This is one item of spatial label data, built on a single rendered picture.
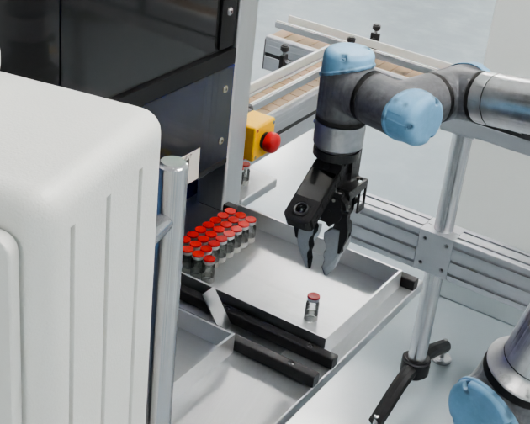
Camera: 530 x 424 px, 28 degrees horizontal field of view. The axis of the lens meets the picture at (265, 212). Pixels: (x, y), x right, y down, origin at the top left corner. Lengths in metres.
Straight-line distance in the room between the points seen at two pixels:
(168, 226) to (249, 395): 0.74
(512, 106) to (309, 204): 0.32
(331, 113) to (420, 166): 2.82
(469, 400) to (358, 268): 0.48
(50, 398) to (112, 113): 0.20
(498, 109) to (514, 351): 0.33
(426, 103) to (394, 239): 1.38
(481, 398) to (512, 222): 1.90
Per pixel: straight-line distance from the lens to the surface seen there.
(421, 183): 4.19
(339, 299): 1.77
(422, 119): 1.44
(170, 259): 0.86
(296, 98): 2.39
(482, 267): 2.70
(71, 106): 0.74
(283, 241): 1.91
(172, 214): 0.84
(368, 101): 1.46
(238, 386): 1.56
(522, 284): 2.67
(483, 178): 3.28
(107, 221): 0.70
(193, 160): 1.83
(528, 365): 1.40
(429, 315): 2.85
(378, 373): 3.10
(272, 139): 1.99
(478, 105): 1.50
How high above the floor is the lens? 1.85
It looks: 29 degrees down
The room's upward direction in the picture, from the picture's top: 6 degrees clockwise
